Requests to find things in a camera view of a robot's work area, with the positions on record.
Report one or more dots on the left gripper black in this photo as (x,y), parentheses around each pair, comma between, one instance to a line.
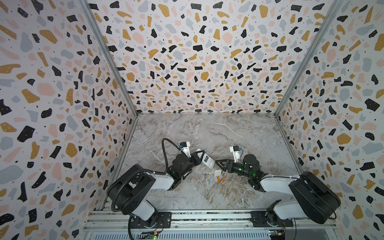
(196,160)

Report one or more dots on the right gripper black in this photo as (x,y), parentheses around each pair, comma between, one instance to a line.
(229,165)

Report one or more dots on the red and white remote control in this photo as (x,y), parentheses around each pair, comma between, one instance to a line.
(208,161)

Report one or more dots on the orange AAA batteries pair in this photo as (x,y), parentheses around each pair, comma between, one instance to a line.
(220,180)

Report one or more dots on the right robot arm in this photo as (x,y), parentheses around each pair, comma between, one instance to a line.
(312,199)

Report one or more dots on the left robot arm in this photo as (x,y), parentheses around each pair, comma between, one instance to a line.
(129,192)

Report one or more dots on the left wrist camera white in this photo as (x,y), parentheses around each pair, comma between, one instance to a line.
(185,148)

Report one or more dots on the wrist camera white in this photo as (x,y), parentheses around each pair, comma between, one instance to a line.
(185,148)
(237,153)

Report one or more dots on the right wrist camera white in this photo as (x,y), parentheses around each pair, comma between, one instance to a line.
(237,153)

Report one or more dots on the aluminium mounting rail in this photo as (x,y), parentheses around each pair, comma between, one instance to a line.
(205,225)

